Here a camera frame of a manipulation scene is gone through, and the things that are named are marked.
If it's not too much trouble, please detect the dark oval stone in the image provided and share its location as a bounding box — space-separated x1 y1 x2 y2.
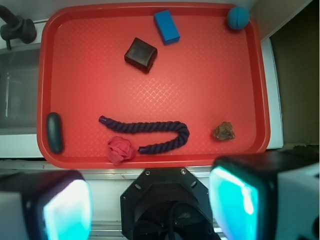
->
46 112 64 154

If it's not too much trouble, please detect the metal sink basin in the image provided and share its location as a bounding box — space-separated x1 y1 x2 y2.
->
0 48 40 135

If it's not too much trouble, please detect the dark purple rope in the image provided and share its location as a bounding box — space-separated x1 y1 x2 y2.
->
98 115 191 155

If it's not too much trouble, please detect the red plastic tray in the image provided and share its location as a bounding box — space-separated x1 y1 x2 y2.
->
36 2 270 169

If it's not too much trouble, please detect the blue rectangular block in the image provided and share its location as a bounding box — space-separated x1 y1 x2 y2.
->
153 10 181 46

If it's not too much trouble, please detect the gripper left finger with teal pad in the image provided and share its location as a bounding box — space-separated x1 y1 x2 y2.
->
0 170 93 240

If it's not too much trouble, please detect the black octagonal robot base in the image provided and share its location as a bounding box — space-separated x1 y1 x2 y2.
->
120 168 220 240

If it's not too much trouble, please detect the crumpled pink cloth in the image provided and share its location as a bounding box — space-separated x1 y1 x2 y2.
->
107 136 137 165

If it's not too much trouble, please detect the brown rock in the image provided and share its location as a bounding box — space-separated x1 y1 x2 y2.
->
212 122 235 141

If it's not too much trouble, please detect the blue textured ball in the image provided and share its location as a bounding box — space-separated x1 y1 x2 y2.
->
227 7 250 30

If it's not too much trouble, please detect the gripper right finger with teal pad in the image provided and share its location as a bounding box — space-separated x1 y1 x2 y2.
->
208 150 320 240

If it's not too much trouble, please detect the black square block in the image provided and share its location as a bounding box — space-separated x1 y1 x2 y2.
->
124 37 158 73

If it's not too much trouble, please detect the black faucet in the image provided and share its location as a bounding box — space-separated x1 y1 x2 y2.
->
0 5 37 51

